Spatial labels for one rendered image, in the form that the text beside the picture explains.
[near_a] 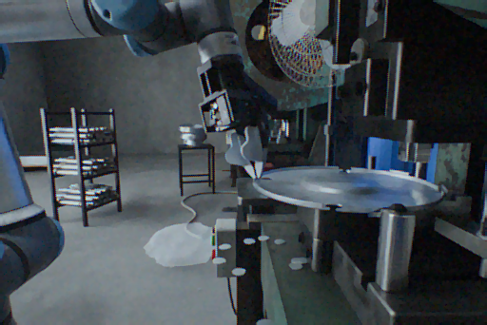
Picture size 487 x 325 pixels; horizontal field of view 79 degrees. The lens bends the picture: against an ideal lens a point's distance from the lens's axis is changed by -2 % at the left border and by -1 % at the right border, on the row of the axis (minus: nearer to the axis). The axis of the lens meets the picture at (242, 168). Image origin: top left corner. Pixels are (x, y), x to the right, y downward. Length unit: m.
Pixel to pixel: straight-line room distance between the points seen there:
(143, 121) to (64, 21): 6.91
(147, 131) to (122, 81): 1.26
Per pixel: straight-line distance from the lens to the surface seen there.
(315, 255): 0.50
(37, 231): 0.75
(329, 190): 0.46
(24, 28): 0.54
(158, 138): 7.32
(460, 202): 0.54
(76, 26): 0.50
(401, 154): 0.56
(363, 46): 0.55
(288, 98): 1.82
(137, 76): 7.46
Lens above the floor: 0.90
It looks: 10 degrees down
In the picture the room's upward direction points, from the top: straight up
